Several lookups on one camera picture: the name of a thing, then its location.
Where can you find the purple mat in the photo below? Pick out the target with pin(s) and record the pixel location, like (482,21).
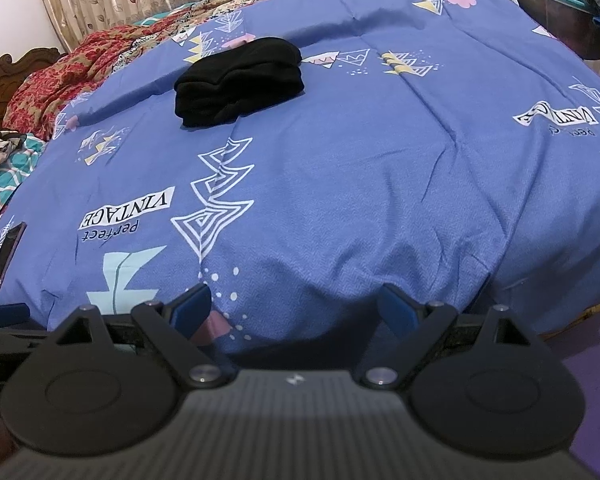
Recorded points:
(595,385)

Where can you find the carved wooden headboard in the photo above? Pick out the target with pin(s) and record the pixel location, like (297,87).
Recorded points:
(7,82)

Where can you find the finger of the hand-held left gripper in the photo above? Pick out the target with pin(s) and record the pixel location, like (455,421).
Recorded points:
(5,315)
(10,342)

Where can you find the blue printed blanket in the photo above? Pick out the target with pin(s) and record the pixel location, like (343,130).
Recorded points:
(340,175)

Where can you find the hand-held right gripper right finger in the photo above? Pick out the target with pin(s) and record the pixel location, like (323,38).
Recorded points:
(397,307)

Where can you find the black smartphone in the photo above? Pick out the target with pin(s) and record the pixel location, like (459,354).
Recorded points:
(5,255)

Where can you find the glass-topped wooden table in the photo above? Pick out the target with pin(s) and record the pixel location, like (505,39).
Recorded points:
(555,5)

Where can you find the teal patterned bed sheet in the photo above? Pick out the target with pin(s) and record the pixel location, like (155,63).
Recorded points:
(2,180)

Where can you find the red patterned cloth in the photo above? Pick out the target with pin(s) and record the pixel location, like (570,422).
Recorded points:
(65,75)

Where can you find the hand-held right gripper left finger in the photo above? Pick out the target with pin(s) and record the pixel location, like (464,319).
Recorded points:
(190,307)

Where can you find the black pants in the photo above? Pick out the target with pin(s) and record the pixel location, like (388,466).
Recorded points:
(240,82)

